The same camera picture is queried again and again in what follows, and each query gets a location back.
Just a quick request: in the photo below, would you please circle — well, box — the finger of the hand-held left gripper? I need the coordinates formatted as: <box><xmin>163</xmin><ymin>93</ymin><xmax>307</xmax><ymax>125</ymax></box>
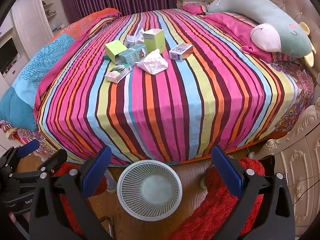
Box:
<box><xmin>0</xmin><ymin>139</ymin><xmax>41</xmax><ymax>170</ymax></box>
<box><xmin>37</xmin><ymin>150</ymin><xmax>68</xmax><ymax>178</ymax></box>

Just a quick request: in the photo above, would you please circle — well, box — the teal cardboard box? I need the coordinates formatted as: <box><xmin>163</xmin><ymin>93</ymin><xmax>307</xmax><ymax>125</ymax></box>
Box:
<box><xmin>119</xmin><ymin>44</ymin><xmax>147</xmax><ymax>67</ymax></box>

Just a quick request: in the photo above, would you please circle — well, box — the long teal plush toy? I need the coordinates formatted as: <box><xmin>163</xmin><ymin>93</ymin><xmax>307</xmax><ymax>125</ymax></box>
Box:
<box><xmin>207</xmin><ymin>0</ymin><xmax>316</xmax><ymax>68</ymax></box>

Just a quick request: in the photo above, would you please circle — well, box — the open lying green box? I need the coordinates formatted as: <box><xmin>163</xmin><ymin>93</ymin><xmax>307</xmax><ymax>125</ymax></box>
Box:
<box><xmin>104</xmin><ymin>40</ymin><xmax>128</xmax><ymax>65</ymax></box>

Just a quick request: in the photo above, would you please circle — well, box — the upright green box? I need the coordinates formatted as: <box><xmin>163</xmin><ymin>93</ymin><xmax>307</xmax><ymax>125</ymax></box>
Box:
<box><xmin>143</xmin><ymin>28</ymin><xmax>165</xmax><ymax>54</ymax></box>

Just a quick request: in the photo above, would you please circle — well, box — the small white box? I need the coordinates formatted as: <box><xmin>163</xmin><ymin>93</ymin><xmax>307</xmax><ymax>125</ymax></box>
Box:
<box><xmin>124</xmin><ymin>34</ymin><xmax>137</xmax><ymax>48</ymax></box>

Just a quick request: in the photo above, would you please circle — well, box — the crumpled white plastic bag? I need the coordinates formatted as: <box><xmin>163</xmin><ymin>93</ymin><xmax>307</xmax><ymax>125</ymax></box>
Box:
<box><xmin>136</xmin><ymin>49</ymin><xmax>168</xmax><ymax>75</ymax></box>

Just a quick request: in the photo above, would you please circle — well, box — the white nightstand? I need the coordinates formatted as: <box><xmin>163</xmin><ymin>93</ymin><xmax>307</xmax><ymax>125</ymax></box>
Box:
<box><xmin>176</xmin><ymin>0</ymin><xmax>208</xmax><ymax>9</ymax></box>

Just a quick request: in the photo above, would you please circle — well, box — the pink pillow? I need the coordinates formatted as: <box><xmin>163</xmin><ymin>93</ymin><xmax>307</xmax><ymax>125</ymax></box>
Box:
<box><xmin>183</xmin><ymin>4</ymin><xmax>211</xmax><ymax>15</ymax></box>
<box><xmin>205</xmin><ymin>12</ymin><xmax>277</xmax><ymax>62</ymax></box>

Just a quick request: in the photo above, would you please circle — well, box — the white shelf cabinet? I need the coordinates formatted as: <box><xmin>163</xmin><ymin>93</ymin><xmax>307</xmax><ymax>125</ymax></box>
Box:
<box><xmin>11</xmin><ymin>0</ymin><xmax>62</xmax><ymax>58</ymax></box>

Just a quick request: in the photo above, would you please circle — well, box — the white mesh plastic basket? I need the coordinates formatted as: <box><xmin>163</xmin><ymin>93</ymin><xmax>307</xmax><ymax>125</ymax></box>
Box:
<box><xmin>117</xmin><ymin>160</ymin><xmax>183</xmax><ymax>222</ymax></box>

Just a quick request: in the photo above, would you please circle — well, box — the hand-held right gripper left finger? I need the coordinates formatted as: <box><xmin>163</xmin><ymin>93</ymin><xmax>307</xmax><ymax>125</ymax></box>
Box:
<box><xmin>29</xmin><ymin>145</ymin><xmax>112</xmax><ymax>240</ymax></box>

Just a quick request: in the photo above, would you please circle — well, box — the red shaggy rug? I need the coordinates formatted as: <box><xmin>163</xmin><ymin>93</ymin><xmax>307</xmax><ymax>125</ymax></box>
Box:
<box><xmin>52</xmin><ymin>159</ymin><xmax>266</xmax><ymax>240</ymax></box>

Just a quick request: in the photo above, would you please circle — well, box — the striped colourful bed sheet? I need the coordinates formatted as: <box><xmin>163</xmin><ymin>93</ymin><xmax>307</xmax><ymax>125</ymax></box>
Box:
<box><xmin>37</xmin><ymin>7</ymin><xmax>300</xmax><ymax>167</ymax></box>

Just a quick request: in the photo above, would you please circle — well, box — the blue orange patterned quilt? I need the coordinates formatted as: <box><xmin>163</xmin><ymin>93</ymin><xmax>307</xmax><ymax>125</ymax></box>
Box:
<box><xmin>0</xmin><ymin>7</ymin><xmax>121</xmax><ymax>133</ymax></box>

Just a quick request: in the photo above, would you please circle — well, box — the black television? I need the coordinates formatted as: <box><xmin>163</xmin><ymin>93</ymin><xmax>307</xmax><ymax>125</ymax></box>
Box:
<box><xmin>0</xmin><ymin>39</ymin><xmax>18</xmax><ymax>73</ymax></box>

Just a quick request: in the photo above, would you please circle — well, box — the white soft plastic packet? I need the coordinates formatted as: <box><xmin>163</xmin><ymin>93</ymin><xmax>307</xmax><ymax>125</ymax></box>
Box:
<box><xmin>104</xmin><ymin>64</ymin><xmax>133</xmax><ymax>83</ymax></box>

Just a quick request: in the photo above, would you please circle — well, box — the white and blue box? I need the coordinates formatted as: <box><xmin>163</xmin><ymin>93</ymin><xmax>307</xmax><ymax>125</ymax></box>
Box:
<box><xmin>169</xmin><ymin>42</ymin><xmax>193</xmax><ymax>62</ymax></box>

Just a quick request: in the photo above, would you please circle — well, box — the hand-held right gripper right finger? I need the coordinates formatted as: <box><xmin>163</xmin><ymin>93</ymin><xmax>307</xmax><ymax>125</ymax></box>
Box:
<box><xmin>211</xmin><ymin>145</ymin><xmax>297</xmax><ymax>240</ymax></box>

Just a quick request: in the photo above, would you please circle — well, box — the cream ornate bed frame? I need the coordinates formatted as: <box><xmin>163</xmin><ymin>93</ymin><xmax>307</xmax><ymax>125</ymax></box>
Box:
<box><xmin>260</xmin><ymin>102</ymin><xmax>320</xmax><ymax>230</ymax></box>

